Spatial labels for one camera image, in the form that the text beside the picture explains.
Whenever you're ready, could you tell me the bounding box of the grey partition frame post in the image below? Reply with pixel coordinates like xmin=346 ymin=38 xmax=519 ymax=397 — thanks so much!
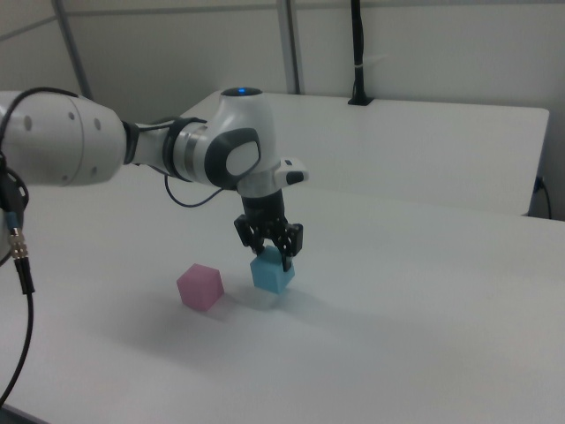
xmin=51 ymin=0 xmax=95 ymax=100
xmin=276 ymin=0 xmax=306 ymax=95

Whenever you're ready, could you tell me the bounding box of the black cable with metal connector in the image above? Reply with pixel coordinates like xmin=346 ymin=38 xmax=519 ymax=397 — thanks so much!
xmin=0 ymin=87 xmax=83 ymax=401

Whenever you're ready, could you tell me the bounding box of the pink cube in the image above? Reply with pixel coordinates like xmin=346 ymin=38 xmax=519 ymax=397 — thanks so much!
xmin=176 ymin=262 xmax=225 ymax=314

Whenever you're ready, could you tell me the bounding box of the black camera stand pole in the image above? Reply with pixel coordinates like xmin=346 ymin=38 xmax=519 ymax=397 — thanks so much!
xmin=347 ymin=0 xmax=377 ymax=108

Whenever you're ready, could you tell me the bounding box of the thin dark arm cable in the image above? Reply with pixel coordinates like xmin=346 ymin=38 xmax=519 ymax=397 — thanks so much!
xmin=121 ymin=115 xmax=224 ymax=209

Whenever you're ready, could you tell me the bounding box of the blue cube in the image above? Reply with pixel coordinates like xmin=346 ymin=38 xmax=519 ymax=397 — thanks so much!
xmin=249 ymin=246 xmax=298 ymax=294

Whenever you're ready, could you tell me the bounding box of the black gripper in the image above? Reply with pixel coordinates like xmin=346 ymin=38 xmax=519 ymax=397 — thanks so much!
xmin=233 ymin=188 xmax=305 ymax=273

